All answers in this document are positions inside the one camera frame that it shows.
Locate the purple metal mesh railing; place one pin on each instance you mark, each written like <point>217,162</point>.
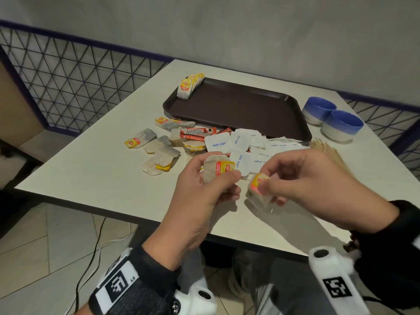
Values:
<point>82,39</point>

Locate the bundle of wooden stir sticks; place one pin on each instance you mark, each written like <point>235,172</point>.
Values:
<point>328,154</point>

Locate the person's right hand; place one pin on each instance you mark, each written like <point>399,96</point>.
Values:
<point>321,190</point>

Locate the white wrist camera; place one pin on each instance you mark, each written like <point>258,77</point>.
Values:
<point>331,275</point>
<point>197,301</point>

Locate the person's left forearm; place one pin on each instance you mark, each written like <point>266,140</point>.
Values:
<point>83,311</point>

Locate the brown plastic tray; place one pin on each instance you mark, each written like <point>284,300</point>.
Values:
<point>242,108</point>

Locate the black metal table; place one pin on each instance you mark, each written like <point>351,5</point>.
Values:
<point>16,209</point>

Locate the red Nescafe coffee sachets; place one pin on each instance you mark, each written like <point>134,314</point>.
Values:
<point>197,131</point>

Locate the pile of tea bags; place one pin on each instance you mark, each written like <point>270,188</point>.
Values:
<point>160,157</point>

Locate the person's left hand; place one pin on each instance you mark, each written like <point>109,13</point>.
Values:
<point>187,213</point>

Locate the person's grey trousers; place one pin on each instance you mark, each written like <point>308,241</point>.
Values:
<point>288,285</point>

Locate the pile of white sugar packets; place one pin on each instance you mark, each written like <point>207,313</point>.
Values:
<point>242,160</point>

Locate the black wristband white markers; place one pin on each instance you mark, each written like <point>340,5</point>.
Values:
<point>147,285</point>
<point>393,259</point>

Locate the blue and white bowl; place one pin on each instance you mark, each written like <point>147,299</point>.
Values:
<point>343,124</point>
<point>318,109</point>

